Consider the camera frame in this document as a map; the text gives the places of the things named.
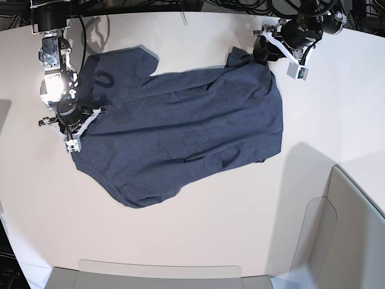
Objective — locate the dark blue t-shirt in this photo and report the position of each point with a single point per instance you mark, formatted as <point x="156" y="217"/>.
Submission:
<point x="162" y="132"/>

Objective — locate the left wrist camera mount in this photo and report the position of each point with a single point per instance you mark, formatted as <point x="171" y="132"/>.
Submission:
<point x="297" y="69"/>

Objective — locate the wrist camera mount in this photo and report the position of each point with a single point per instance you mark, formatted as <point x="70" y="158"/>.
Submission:
<point x="297" y="69"/>
<point x="72" y="142"/>

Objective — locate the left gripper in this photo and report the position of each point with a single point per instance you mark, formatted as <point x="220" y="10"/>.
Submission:
<point x="297" y="33"/>

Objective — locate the grey panel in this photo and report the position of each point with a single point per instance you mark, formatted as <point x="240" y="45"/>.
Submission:
<point x="97" y="274"/>
<point x="341" y="244"/>

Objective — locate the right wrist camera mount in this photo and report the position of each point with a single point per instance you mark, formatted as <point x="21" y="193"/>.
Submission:
<point x="72" y="142"/>

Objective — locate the grey panel at bottom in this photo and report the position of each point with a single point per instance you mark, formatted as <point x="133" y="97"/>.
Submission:
<point x="97" y="274"/>

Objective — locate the grey panel at right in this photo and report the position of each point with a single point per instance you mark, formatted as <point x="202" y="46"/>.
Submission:
<point x="341" y="244"/>

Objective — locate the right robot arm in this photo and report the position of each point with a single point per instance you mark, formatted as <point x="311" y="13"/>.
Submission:
<point x="50" y="19"/>

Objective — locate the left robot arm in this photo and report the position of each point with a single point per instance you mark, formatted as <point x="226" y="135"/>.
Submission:
<point x="328" y="13"/>

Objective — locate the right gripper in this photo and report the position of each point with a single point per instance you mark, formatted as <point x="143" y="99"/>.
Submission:
<point x="71" y="115"/>

